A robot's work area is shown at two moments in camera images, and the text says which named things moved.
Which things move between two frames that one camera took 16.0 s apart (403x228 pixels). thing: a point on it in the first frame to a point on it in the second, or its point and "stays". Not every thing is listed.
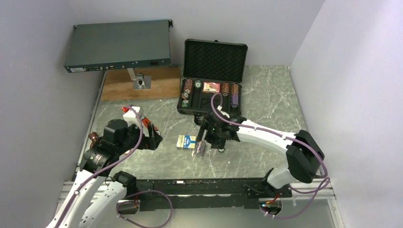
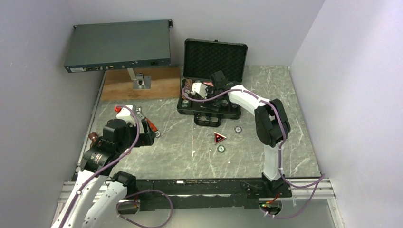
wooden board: x=118 y=85 stays
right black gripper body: x=213 y=137 to x=211 y=91
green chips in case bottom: x=185 y=103 stays
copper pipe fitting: x=93 y=136 stays
